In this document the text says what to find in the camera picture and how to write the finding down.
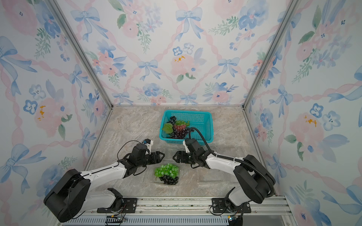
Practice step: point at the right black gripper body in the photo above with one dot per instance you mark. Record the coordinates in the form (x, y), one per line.
(187, 156)

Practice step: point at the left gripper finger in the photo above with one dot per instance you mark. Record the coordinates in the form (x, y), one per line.
(158, 159)
(158, 153)

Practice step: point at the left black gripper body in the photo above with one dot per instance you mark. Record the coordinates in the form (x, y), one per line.
(147, 160)

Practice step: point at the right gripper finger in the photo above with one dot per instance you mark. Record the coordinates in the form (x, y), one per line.
(178, 154)
(177, 159)

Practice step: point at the clear plastic clamshell container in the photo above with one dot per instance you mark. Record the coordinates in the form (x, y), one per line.
(157, 180)

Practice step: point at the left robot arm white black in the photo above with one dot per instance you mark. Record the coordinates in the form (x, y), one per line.
(73, 194)

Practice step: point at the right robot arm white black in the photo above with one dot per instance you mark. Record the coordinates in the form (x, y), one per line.
(255, 181)

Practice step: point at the purple red grape bunch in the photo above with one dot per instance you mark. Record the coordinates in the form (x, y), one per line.
(179, 131)

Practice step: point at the green grape leaf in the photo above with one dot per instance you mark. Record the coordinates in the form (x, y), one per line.
(167, 128)

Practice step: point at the small green grape bunch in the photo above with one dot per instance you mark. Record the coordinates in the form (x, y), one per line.
(181, 123)

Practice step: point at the dark blue grape bunch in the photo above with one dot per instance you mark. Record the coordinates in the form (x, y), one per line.
(172, 120)

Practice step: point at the teal plastic basket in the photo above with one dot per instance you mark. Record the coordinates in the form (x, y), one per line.
(201, 126)

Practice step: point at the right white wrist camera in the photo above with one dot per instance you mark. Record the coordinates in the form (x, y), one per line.
(186, 148)

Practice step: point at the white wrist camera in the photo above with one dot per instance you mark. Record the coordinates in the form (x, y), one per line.
(149, 144)
(186, 148)

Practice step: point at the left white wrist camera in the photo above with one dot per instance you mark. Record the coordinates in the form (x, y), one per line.
(149, 144)

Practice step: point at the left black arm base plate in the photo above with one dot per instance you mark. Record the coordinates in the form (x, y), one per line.
(124, 205)

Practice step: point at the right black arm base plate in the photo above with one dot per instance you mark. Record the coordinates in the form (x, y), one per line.
(221, 206)

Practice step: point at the aluminium front rail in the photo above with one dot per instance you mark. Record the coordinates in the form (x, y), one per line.
(193, 211)

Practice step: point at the left aluminium corner post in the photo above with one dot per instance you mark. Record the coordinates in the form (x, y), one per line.
(64, 24)

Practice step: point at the aluminium corner post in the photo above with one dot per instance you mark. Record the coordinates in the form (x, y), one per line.
(289, 13)
(64, 24)

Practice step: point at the right aluminium corner post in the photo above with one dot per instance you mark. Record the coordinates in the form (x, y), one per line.
(289, 13)

